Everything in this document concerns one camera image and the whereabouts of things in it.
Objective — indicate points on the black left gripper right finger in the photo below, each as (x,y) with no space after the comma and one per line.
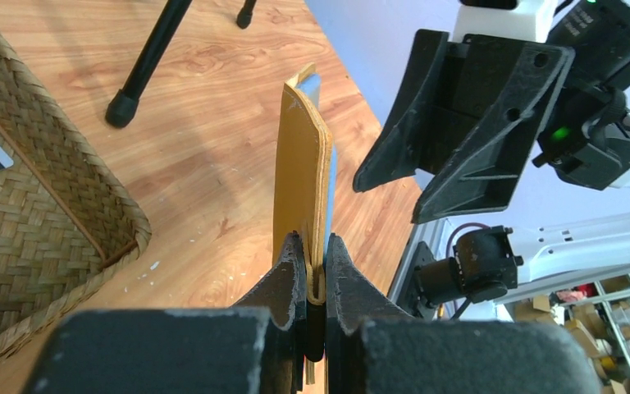
(373,346)

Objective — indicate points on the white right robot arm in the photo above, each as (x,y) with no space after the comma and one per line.
(586,142)

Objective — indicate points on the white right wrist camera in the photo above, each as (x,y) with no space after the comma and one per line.
(528,20)

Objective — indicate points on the black music stand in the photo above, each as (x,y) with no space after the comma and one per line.
(123,107)

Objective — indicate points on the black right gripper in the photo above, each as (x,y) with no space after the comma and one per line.
(469,114)

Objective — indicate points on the yellow leather card holder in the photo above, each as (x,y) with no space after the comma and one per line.
(304,152)

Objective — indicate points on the woven straw divided tray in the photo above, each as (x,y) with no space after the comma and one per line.
(67,224)

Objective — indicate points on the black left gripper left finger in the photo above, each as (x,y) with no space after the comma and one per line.
(254,346)

